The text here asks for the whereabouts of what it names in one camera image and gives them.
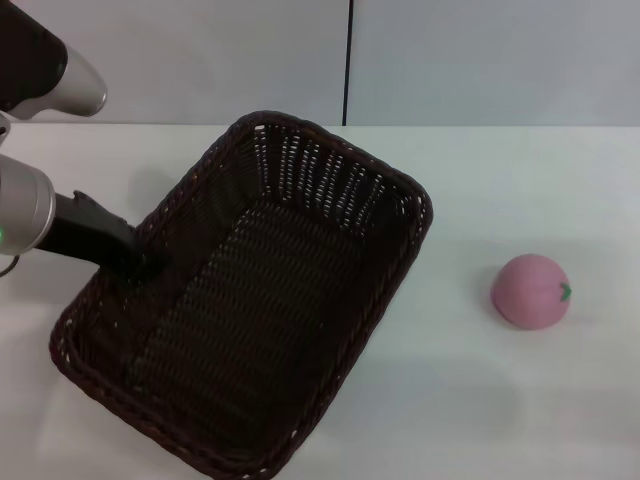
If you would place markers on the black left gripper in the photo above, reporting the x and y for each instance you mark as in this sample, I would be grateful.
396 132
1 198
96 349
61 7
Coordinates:
95 235

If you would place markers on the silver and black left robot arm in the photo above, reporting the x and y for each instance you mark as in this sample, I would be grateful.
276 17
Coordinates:
25 205

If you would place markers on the dark brown woven basket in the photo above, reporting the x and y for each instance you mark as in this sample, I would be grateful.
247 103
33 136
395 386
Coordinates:
280 310

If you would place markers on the pink peach toy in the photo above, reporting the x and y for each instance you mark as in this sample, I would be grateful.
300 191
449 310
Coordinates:
530 295

